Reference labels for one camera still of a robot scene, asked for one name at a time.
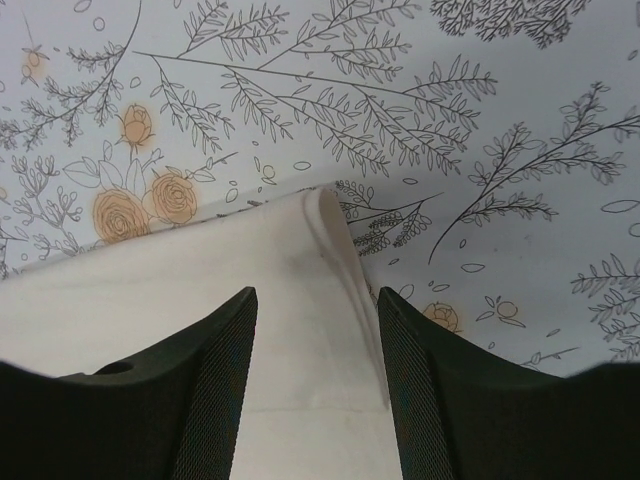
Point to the floral patterned table mat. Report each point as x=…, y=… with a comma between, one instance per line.
x=485, y=153

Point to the cream white t shirt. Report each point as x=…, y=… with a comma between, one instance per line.
x=316, y=405

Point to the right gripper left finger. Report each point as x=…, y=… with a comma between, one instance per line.
x=170, y=411

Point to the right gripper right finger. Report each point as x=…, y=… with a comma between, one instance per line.
x=461, y=412

